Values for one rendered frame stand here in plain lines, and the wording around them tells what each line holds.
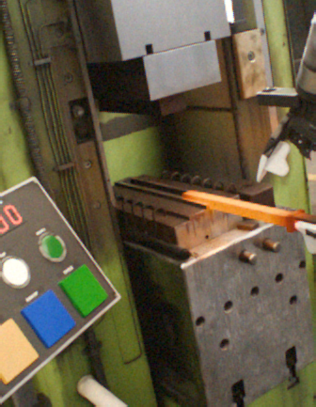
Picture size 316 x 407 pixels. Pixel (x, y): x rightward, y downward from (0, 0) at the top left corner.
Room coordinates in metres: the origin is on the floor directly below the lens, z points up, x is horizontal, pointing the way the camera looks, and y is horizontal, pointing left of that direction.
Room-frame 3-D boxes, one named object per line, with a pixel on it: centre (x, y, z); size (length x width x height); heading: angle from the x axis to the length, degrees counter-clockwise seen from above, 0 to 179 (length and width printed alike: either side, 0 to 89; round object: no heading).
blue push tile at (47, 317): (0.90, 0.21, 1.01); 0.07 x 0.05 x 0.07; 147
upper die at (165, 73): (1.52, 0.00, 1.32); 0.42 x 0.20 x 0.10; 32
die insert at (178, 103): (1.56, 0.00, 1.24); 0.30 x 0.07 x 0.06; 32
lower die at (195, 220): (1.52, 0.00, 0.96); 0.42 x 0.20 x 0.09; 32
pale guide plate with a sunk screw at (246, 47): (1.61, -0.31, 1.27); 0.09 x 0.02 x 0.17; 122
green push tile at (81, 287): (0.99, 0.16, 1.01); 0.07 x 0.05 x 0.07; 147
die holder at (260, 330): (1.55, -0.05, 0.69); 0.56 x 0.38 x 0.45; 32
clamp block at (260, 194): (1.48, -0.24, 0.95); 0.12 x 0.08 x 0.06; 32
